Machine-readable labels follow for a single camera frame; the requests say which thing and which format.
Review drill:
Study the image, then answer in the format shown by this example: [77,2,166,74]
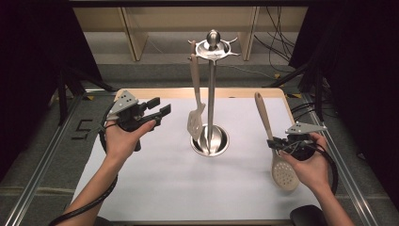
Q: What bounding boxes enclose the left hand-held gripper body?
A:
[106,89,150,153]

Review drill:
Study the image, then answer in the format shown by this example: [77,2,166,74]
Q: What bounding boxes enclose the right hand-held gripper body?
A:
[275,121,328,162]

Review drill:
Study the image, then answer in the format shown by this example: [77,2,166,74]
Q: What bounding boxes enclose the beige perforated skimmer spoon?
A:
[253,91,300,192]

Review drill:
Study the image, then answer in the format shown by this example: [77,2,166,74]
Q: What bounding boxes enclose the beige slotted spatula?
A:
[186,40,207,143]

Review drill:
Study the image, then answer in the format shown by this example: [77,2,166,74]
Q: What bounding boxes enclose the steel utensil stand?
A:
[186,28,241,158]

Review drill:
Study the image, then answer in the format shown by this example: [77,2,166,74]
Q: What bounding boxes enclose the person's right hand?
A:
[278,131,330,192]

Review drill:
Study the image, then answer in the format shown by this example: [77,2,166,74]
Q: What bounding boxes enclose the person's left hand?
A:
[104,120,157,164]

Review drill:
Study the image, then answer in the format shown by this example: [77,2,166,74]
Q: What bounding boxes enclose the black metal stand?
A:
[266,59,327,122]
[56,67,116,126]

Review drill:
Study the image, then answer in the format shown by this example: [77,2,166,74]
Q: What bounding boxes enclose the black curtain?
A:
[288,0,399,208]
[0,0,104,178]

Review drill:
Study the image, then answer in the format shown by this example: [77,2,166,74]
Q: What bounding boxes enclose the dark rounded object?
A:
[289,204,328,226]
[93,216,114,226]

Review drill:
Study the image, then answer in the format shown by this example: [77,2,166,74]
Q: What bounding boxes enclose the black floor cables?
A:
[290,102,318,122]

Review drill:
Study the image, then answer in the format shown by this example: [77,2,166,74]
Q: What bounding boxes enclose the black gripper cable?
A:
[309,144,341,196]
[48,102,120,226]

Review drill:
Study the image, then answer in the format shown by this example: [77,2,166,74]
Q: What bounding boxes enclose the white floor cable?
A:
[219,63,278,80]

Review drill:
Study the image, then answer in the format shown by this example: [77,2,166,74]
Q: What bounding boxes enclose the bundle of black cables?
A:
[253,6,298,73]

